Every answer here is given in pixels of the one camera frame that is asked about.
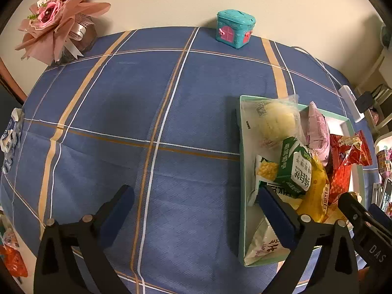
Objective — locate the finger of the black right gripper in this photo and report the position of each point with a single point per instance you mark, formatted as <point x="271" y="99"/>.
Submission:
<point x="372" y="241"/>

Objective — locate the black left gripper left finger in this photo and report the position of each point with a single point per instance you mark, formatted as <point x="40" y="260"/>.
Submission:
<point x="56" y="269"/>

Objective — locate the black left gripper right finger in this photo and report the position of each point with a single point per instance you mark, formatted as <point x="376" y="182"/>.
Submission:
<point x="336" y="268"/>

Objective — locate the red patterned snack packet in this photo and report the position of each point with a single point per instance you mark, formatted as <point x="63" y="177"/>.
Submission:
<point x="339" y="182"/>

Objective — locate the yellow soft bread packet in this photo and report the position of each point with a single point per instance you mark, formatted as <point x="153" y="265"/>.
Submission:
<point x="315" y="201"/>

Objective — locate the brown-white milk biscuit packet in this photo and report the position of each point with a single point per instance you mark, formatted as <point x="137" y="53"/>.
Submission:
<point x="264" y="245"/>

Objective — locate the red chip snack packet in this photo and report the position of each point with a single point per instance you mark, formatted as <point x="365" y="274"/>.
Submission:
<point x="349" y="150"/>

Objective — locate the green-white biscuit packet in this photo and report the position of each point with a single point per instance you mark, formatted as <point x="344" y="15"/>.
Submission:
<point x="295" y="167"/>

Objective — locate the pink snack packet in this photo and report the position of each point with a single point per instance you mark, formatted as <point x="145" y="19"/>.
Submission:
<point x="318" y="134"/>

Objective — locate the smartphone on stand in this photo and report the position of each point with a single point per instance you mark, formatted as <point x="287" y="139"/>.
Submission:
<point x="386" y="195"/>

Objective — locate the white tray with green rim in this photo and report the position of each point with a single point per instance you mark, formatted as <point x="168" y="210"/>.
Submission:
<point x="250" y="147"/>

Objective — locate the blue checked tablecloth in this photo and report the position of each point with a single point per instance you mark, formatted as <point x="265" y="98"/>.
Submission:
<point x="156" y="109"/>

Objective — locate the crumpled blue-white wrapper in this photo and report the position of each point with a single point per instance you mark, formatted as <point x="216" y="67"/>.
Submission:
<point x="11" y="137"/>

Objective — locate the cream plastic shelf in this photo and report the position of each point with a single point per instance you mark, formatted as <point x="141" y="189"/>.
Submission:
<point x="377" y="80"/>

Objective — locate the black charger plug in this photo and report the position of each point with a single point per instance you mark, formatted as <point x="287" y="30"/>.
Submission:
<point x="364" y="102"/>

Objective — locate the white power strip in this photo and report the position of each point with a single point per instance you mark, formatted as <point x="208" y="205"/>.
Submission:
<point x="349" y="98"/>

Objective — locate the clear-wrapped round bread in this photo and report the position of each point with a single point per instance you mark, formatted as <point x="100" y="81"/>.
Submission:
<point x="271" y="121"/>

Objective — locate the pink flower bouquet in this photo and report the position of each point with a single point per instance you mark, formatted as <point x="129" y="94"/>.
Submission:
<point x="47" y="29"/>

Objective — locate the teal toy house box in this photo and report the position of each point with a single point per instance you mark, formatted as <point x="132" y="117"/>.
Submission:
<point x="234" y="28"/>

